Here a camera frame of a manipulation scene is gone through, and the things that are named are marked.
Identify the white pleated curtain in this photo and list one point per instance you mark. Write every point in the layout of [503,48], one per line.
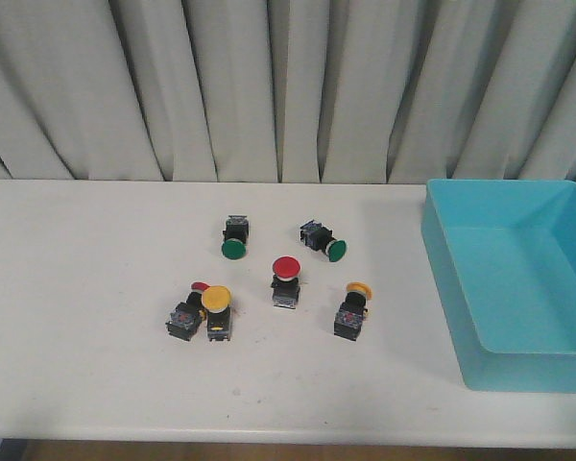
[287,91]

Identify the right green push button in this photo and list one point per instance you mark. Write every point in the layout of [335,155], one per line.
[318,238]

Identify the blue plastic box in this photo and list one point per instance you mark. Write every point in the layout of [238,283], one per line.
[503,256]

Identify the red push button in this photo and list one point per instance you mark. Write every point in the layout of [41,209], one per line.
[286,283]
[184,321]

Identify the left green push button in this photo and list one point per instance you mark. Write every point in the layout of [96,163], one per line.
[236,234]

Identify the green push button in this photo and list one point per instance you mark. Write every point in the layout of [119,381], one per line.
[236,234]
[318,238]

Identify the yellow push button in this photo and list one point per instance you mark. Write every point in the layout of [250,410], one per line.
[216,300]
[353,311]

